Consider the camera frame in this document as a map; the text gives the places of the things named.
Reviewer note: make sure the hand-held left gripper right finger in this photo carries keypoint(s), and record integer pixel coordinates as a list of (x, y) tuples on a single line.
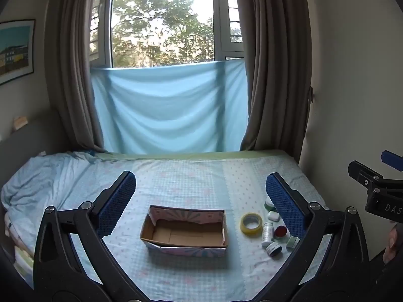
[(285, 204)]

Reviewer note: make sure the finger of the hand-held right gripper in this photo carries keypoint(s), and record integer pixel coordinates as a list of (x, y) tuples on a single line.
[(393, 160), (365, 176)]

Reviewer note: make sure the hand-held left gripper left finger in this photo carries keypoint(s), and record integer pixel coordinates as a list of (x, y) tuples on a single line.
[(116, 204)]

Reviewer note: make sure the small white case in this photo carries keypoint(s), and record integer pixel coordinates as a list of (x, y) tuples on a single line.
[(273, 216)]

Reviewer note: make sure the red lid jar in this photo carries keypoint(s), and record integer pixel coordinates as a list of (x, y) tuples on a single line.
[(280, 232)]

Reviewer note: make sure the white pill bottle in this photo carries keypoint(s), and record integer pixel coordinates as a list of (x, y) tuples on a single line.
[(267, 234)]

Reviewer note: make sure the pale green lid tin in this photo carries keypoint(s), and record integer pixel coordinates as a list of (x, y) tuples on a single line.
[(292, 242)]

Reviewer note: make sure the clear yellowish tape roll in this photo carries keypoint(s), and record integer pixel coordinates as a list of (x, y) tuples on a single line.
[(251, 223)]

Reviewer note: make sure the small white jar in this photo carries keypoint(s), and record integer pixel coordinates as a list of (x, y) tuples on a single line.
[(274, 249)]

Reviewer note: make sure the cardboard box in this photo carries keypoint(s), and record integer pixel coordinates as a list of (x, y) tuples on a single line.
[(185, 234)]

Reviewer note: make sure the person's right hand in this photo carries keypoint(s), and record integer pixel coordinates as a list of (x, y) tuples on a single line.
[(393, 245)]

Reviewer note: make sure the green jar with white lid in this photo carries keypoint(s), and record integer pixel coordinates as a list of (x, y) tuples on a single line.
[(269, 205)]

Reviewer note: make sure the light blue duvet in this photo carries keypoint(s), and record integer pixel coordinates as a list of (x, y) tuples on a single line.
[(41, 182)]

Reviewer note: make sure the person's dark clothing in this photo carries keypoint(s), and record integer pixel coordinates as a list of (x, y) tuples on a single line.
[(388, 283)]

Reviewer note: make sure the folded cloth stack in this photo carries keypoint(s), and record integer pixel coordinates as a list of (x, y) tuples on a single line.
[(20, 251)]

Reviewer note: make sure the light blue hanging cloth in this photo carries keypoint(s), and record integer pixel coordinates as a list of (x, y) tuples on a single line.
[(167, 110)]

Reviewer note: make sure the small beige box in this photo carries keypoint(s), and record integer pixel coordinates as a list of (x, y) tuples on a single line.
[(20, 122)]

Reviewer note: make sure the brown curtain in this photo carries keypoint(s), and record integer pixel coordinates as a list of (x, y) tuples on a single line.
[(72, 69), (274, 69)]

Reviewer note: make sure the window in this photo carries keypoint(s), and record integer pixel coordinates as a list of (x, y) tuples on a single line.
[(163, 22)]

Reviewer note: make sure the framed wall picture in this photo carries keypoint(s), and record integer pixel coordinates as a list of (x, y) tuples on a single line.
[(15, 52)]

